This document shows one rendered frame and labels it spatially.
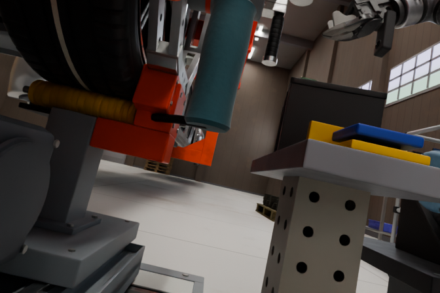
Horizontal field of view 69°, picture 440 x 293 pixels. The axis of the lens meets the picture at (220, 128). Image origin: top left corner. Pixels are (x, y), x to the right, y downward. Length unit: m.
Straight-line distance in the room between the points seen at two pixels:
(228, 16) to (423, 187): 0.43
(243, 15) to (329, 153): 0.38
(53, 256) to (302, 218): 0.38
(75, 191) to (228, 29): 0.45
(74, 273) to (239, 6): 0.53
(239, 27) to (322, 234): 0.38
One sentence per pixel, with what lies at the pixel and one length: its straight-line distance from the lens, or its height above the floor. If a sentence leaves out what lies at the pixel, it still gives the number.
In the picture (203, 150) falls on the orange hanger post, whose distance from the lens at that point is 4.29.
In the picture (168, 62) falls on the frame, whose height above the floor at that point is 0.59.
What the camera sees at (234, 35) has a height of 0.65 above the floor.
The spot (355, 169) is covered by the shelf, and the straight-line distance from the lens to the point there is 0.33.
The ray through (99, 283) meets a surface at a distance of 0.72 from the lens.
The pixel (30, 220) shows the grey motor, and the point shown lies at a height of 0.29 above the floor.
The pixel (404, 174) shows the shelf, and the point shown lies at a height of 0.44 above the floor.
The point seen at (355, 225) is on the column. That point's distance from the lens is 0.48.
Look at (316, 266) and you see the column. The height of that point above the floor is 0.31.
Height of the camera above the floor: 0.39
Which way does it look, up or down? 9 degrees up
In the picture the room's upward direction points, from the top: 13 degrees clockwise
